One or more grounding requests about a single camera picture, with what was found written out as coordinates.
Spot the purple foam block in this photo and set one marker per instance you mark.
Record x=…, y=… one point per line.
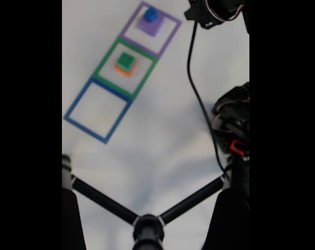
x=152, y=27

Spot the blue square frame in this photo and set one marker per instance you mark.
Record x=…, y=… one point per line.
x=118, y=122

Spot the green square frame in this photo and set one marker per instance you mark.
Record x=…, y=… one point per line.
x=145, y=78

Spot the purple square frame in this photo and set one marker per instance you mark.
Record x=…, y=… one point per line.
x=170, y=39

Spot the green foam block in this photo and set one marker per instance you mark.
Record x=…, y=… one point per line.
x=125, y=61

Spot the orange foam block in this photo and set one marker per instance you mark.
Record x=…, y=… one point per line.
x=124, y=73

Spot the black camera tripod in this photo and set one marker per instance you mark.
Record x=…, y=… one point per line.
x=148, y=229

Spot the small blue cube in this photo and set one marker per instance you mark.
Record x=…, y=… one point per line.
x=150, y=15

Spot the red clamp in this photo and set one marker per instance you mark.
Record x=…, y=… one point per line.
x=235, y=147

